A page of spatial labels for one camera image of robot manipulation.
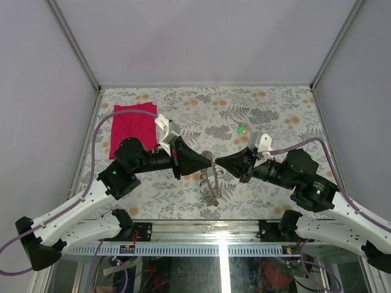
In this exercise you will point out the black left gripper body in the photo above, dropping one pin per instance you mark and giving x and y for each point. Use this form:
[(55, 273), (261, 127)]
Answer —
[(176, 162)]

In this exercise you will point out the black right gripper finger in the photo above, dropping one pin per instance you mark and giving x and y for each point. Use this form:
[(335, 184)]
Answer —
[(238, 158), (238, 171)]

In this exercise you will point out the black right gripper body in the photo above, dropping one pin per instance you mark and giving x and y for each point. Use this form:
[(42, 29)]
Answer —
[(250, 165)]

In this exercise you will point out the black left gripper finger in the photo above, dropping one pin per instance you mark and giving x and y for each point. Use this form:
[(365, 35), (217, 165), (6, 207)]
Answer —
[(186, 153), (188, 168)]

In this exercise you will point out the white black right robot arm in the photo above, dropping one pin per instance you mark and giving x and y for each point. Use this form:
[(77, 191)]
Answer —
[(360, 231)]

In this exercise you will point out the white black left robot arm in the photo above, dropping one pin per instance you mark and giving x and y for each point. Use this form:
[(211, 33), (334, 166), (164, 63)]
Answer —
[(46, 238)]

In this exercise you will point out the green tagged key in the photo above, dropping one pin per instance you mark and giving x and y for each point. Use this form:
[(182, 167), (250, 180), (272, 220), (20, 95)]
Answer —
[(243, 127)]

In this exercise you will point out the red folded cloth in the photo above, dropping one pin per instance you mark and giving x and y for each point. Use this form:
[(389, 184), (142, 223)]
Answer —
[(140, 126)]

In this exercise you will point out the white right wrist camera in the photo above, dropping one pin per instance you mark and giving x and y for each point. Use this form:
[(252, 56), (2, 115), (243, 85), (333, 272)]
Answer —
[(260, 145)]

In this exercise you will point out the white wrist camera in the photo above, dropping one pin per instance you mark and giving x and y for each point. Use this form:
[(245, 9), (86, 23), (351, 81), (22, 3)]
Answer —
[(169, 132), (260, 145)]

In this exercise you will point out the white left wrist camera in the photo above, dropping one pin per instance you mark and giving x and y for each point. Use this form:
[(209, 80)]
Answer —
[(169, 132)]

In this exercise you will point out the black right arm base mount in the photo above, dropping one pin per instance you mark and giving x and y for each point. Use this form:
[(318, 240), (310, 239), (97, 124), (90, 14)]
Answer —
[(268, 231)]

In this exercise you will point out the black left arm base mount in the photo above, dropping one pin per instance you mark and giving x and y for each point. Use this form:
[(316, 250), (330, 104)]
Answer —
[(140, 232)]

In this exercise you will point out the white slotted cable duct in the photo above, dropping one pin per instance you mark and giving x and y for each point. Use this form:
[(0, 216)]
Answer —
[(196, 250)]

